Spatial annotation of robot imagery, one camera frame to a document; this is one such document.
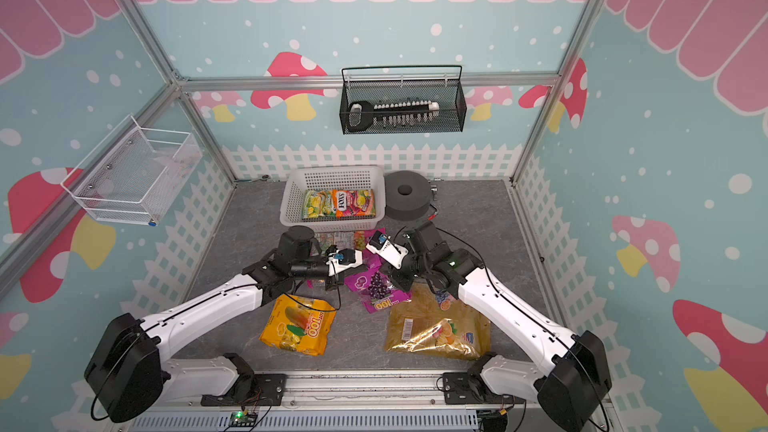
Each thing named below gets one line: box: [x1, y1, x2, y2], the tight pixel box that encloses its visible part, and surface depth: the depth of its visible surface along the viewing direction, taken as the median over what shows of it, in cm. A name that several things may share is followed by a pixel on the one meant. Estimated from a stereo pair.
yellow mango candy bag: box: [260, 294, 337, 356], surface depth 81 cm
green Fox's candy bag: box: [302, 190, 336, 219], surface depth 111 cm
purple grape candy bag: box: [344, 252, 412, 314], surface depth 79 cm
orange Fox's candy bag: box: [331, 189, 377, 219], surface depth 111 cm
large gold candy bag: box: [385, 280, 491, 361], surface depth 82 cm
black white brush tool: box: [348, 100, 440, 132], surface depth 91 cm
